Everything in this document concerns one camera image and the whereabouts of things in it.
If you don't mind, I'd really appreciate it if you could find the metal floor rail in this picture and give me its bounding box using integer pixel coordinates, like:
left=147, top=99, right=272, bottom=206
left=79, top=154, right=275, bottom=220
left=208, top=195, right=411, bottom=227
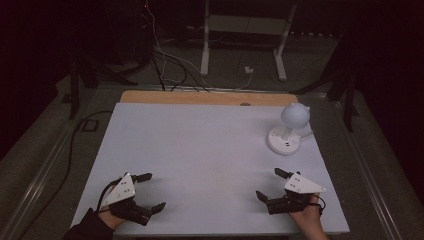
left=329, top=96, right=406, bottom=240
left=0, top=123, right=76, bottom=240

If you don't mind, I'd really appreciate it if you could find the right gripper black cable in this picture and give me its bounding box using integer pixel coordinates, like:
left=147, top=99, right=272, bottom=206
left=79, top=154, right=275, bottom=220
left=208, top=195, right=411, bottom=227
left=314, top=194, right=327, bottom=216

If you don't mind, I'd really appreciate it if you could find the wooden table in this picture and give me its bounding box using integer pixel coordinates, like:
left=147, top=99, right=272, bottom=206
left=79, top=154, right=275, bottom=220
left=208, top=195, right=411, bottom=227
left=119, top=89, right=299, bottom=107

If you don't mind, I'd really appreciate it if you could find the person's left hand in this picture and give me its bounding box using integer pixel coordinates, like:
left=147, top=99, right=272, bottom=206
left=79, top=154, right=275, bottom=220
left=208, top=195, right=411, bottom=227
left=98, top=205, right=127, bottom=231

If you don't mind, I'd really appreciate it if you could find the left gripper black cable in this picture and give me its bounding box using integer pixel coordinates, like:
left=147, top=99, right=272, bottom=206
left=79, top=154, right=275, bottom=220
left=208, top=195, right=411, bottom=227
left=96, top=177, right=123, bottom=213

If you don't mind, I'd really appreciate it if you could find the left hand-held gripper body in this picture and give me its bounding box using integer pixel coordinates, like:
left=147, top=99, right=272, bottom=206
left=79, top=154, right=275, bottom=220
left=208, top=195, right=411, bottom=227
left=99, top=172, right=154, bottom=227

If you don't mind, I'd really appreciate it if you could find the black metal stand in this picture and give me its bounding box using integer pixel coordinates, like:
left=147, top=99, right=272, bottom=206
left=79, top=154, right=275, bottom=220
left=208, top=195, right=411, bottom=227
left=289, top=31, right=361, bottom=133
left=67, top=46, right=139, bottom=121

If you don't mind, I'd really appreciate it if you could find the black square floor plate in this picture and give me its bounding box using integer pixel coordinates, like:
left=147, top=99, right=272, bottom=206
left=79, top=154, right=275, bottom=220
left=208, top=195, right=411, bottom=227
left=79, top=118, right=100, bottom=133

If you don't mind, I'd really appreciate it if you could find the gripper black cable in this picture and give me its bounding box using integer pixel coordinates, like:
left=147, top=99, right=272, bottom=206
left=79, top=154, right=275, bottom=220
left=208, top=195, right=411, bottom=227
left=96, top=177, right=123, bottom=213
left=314, top=194, right=327, bottom=216

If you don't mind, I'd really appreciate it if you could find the long black floor cable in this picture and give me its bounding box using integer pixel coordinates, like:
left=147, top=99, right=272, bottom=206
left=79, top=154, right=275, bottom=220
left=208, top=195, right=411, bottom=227
left=14, top=109, right=114, bottom=240

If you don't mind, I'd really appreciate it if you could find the black cable bundle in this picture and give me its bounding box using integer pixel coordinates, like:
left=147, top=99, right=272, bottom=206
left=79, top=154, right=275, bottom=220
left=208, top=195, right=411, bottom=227
left=150, top=46, right=211, bottom=93

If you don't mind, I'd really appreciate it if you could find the white metal stand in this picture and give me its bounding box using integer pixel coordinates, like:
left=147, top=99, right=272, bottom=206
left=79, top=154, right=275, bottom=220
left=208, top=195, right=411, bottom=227
left=199, top=0, right=299, bottom=82

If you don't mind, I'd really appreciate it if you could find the white round desk lamp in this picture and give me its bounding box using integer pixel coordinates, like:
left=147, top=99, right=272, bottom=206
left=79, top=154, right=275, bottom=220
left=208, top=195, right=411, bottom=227
left=266, top=102, right=312, bottom=156

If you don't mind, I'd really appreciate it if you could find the white board table cover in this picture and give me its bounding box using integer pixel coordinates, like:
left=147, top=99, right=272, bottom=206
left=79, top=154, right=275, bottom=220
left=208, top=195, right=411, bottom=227
left=70, top=101, right=351, bottom=237

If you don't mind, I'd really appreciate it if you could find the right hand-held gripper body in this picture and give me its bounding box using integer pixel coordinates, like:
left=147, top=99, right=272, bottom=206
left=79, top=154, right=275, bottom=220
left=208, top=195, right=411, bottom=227
left=266, top=172, right=327, bottom=216

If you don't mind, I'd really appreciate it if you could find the person's right hand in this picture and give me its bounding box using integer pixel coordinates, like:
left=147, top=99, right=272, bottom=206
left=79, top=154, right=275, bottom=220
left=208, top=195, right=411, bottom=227
left=289, top=193, right=326, bottom=235

